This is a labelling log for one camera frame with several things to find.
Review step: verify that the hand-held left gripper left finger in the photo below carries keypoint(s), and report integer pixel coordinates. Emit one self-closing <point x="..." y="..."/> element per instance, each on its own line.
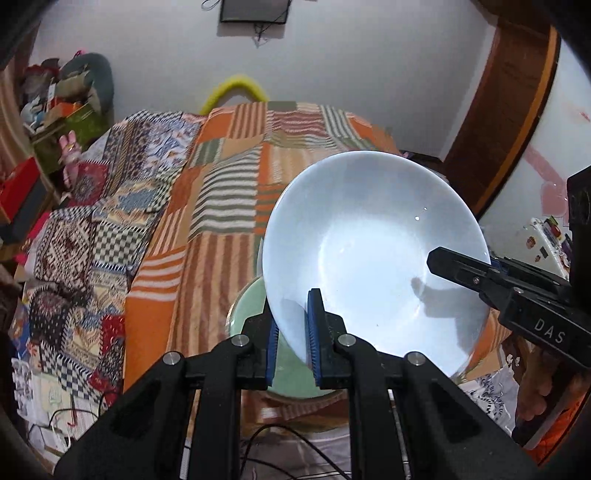
<point x="272" y="355"/>

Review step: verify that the dark teal cushion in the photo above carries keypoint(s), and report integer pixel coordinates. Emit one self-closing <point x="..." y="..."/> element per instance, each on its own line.
<point x="99" y="69"/>

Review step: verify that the pink rabbit toy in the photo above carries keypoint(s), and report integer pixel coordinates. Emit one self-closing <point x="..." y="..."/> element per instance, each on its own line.
<point x="70" y="147"/>

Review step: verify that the patchwork patterned quilt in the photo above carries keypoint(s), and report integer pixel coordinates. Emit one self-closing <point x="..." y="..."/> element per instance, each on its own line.
<point x="115" y="184"/>

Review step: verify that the person's right hand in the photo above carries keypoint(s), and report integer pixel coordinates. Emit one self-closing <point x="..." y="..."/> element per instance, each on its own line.
<point x="535" y="383"/>

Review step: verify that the white cloth with black lines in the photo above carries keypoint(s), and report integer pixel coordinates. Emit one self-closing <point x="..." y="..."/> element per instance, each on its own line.
<point x="300" y="447"/>

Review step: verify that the red box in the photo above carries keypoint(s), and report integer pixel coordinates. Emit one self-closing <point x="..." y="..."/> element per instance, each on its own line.
<point x="18" y="184"/>

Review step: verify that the black wall frame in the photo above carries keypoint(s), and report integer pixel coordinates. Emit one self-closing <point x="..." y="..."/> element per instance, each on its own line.
<point x="254" y="11"/>

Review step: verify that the white cabinet with pink hearts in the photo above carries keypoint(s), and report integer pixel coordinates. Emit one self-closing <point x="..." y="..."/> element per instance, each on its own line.
<point x="545" y="138"/>

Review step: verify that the white printed plastic bag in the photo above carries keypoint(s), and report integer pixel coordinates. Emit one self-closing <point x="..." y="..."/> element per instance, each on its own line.
<point x="494" y="397"/>

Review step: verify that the white stickered case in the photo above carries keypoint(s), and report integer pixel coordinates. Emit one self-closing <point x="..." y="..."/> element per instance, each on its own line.
<point x="538" y="240"/>

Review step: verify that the brown wooden door frame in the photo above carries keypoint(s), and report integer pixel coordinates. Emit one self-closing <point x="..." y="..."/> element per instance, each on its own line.
<point x="503" y="115"/>

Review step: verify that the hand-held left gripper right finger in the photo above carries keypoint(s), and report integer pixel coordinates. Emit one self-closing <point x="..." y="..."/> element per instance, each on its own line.
<point x="315" y="332"/>

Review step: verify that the white bowl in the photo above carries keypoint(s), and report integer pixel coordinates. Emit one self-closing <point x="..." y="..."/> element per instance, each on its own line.
<point x="369" y="240"/>

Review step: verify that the green bowl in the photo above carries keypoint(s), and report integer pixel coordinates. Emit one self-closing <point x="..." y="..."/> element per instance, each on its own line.
<point x="293" y="376"/>

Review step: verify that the yellow fuzzy arch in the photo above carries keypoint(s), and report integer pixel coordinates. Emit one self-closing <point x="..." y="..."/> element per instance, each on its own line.
<point x="235" y="81"/>

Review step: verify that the orange striped blanket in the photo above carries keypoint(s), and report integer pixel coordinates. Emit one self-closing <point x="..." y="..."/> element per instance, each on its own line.
<point x="217" y="258"/>

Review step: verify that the green cardboard box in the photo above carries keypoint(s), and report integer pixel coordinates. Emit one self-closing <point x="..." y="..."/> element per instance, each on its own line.
<point x="78" y="120"/>

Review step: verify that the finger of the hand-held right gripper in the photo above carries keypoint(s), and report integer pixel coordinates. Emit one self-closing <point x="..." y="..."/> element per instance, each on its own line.
<point x="457" y="270"/>
<point x="531" y="277"/>

